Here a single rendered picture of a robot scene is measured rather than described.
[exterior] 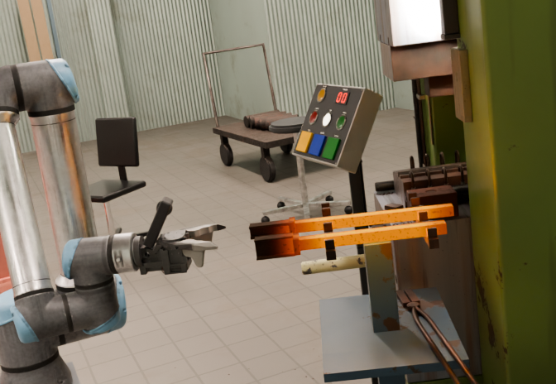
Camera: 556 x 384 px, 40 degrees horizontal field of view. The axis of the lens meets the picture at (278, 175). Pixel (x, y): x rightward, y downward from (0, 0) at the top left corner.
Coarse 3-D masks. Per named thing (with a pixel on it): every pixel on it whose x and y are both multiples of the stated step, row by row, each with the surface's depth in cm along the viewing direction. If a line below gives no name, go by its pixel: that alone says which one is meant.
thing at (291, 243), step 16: (416, 224) 160; (432, 224) 159; (256, 240) 160; (272, 240) 160; (288, 240) 161; (304, 240) 160; (320, 240) 160; (336, 240) 160; (352, 240) 159; (368, 240) 159; (384, 240) 159; (256, 256) 162; (272, 256) 161; (288, 256) 161
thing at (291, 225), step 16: (416, 208) 172; (432, 208) 170; (448, 208) 169; (256, 224) 174; (272, 224) 172; (288, 224) 172; (304, 224) 172; (320, 224) 172; (336, 224) 172; (352, 224) 171; (368, 224) 171
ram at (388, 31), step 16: (384, 0) 203; (400, 0) 196; (416, 0) 196; (432, 0) 196; (384, 16) 207; (400, 16) 197; (416, 16) 197; (432, 16) 197; (384, 32) 211; (400, 32) 197; (416, 32) 197; (432, 32) 198
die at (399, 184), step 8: (416, 168) 226; (424, 168) 221; (456, 168) 216; (464, 168) 216; (400, 176) 216; (408, 176) 216; (416, 176) 216; (424, 176) 215; (432, 176) 214; (440, 176) 212; (448, 176) 211; (456, 176) 211; (464, 176) 211; (400, 184) 217; (408, 184) 212; (416, 184) 212; (424, 184) 212; (432, 184) 212; (440, 184) 212; (448, 184) 212; (456, 184) 212; (400, 192) 219; (400, 200) 221; (464, 200) 213
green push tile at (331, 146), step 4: (328, 140) 264; (332, 140) 262; (336, 140) 260; (340, 140) 258; (328, 144) 263; (332, 144) 261; (336, 144) 259; (324, 148) 264; (328, 148) 262; (332, 148) 260; (336, 148) 258; (324, 152) 264; (328, 152) 261; (332, 152) 259; (336, 152) 258; (324, 156) 263; (328, 156) 260; (332, 156) 258; (332, 160) 259
